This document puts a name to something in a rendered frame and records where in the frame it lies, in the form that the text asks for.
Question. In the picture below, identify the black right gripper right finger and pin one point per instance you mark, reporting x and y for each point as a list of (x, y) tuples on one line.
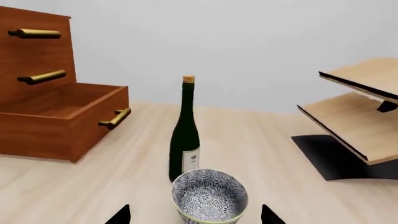
[(270, 216)]

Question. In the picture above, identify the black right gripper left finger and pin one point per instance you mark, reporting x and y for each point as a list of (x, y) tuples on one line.
[(120, 216)]

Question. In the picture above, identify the dark green wine bottle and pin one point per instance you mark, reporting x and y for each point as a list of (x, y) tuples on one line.
[(184, 135)]

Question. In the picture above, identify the open wooden cabinet drawer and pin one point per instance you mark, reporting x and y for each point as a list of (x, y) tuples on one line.
[(56, 126)]

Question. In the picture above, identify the brown wooden cabinet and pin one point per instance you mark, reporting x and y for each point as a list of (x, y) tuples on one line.
[(37, 60)]

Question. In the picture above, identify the patterned blue white cup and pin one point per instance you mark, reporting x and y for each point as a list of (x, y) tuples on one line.
[(209, 196)]

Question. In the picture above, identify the two-tier wooden shelf rack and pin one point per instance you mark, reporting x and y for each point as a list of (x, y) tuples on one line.
[(351, 121)]

